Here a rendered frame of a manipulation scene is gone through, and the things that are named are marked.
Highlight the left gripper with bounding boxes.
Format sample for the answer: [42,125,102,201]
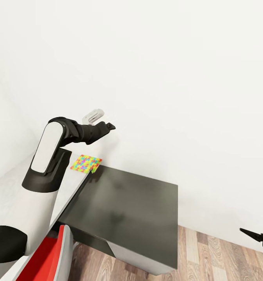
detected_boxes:
[82,121,116,145]

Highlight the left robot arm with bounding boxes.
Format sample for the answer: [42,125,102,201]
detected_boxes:
[0,109,116,279]

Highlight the jigsaw puzzle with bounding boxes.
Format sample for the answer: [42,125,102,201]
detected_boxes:
[70,155,102,173]

